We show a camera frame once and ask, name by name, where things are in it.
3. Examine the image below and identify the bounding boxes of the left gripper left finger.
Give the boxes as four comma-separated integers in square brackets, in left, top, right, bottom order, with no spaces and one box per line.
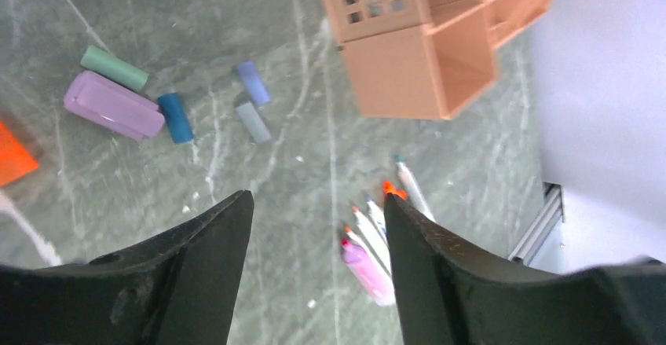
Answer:
[1,190,254,344]

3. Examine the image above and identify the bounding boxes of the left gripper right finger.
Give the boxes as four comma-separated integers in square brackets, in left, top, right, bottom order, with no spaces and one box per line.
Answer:
[384,194,665,344]

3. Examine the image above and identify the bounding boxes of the purple highlighter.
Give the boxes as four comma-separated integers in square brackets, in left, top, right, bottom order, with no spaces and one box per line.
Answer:
[341,239,396,306]

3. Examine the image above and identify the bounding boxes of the teal capped white marker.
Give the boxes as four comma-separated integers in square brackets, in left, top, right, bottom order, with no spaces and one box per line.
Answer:
[394,155,436,222]

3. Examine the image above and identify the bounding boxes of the black orange highlighter body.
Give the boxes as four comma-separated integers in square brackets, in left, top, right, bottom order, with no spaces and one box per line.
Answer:
[382,180,408,200]

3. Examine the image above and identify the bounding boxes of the blue capped white marker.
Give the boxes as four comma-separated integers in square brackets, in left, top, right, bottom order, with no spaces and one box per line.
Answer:
[352,205,392,273]

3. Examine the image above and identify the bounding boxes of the grey pen cap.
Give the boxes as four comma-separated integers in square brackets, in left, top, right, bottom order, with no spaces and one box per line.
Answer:
[236,101,272,144]

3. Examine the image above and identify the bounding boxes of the orange highlighter cap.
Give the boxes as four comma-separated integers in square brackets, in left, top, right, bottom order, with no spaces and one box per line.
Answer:
[1,123,39,187]

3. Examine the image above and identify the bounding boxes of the green capped orange marker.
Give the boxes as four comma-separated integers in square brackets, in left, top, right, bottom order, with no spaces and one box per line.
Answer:
[344,225,390,276]

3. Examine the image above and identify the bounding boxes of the dark blue marker cap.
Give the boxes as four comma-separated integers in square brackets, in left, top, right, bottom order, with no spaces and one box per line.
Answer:
[157,93,194,144]

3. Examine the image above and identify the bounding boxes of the lavender marker cap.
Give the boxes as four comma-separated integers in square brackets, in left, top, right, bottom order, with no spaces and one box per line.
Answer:
[236,61,272,106]

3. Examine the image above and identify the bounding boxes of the green marker cap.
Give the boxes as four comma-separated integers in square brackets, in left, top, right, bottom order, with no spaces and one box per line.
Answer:
[80,46,148,91]

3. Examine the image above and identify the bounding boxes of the orange mesh file organizer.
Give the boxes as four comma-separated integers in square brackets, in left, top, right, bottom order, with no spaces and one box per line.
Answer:
[323,0,553,119]

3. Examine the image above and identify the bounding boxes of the aluminium rail frame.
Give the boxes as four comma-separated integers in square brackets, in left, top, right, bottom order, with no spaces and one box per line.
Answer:
[507,183,564,266]

